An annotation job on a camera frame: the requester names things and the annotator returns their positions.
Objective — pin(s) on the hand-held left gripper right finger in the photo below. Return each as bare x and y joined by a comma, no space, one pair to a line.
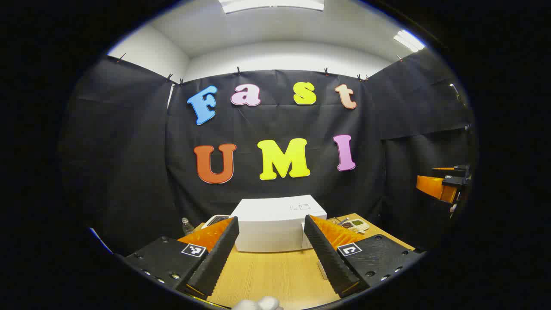
329,254

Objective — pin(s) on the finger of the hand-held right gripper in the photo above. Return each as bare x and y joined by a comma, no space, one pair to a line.
432,185
460,170

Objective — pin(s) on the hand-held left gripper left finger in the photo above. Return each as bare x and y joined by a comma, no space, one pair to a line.
215,258

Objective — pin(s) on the white microwave oven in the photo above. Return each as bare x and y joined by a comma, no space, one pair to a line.
271,224

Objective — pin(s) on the white toaster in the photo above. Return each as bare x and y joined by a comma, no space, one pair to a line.
211,221

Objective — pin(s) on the white divided dish of beans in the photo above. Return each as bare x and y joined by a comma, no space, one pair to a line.
357,224

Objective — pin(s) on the clear plastic water bottle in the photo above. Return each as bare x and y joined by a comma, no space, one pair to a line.
187,227

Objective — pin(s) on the black backdrop cloth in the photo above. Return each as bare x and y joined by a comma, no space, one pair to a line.
129,150

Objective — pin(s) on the small ceiling light panel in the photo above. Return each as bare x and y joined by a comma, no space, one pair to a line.
409,41

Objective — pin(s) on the long ceiling light panel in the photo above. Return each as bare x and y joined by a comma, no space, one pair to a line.
271,4

